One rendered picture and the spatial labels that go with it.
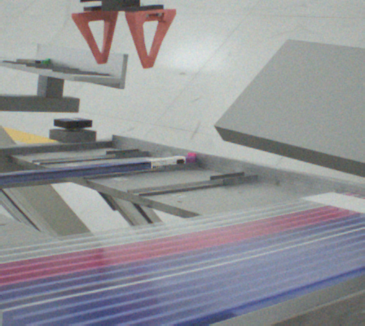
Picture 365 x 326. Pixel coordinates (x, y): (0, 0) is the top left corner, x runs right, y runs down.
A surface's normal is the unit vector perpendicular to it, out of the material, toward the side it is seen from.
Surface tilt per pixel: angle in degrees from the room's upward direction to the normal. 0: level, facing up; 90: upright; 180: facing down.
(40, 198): 90
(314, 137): 0
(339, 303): 90
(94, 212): 0
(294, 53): 0
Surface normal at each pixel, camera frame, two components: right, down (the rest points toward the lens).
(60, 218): 0.63, 0.18
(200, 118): -0.47, -0.69
